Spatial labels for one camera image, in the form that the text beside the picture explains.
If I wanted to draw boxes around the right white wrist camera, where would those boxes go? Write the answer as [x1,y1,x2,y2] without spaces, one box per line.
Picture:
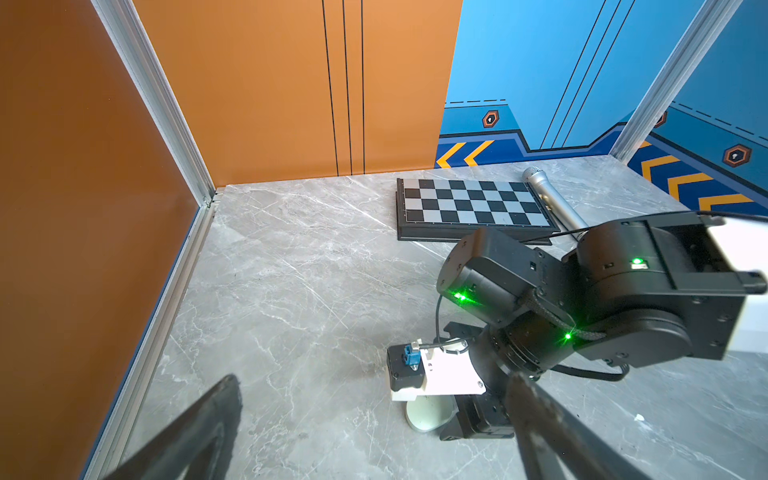
[386,339,486,402]

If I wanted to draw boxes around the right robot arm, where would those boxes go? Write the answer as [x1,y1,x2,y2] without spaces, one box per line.
[436,211,767,441]

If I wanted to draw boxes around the silver microphone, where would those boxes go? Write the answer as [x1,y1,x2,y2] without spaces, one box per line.
[523,167,588,240]

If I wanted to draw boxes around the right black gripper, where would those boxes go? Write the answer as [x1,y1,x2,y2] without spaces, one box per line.
[439,323,522,441]

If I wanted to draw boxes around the green earbud charging case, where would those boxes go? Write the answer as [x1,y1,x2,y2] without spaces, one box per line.
[405,396,457,433]

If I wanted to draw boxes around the black and silver chessboard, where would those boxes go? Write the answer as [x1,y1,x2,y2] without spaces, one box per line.
[395,178,559,245]

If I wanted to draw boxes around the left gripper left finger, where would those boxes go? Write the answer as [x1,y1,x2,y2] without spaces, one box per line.
[107,374,242,479]

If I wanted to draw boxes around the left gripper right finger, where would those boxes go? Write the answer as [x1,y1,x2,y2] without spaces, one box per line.
[504,374,648,479]

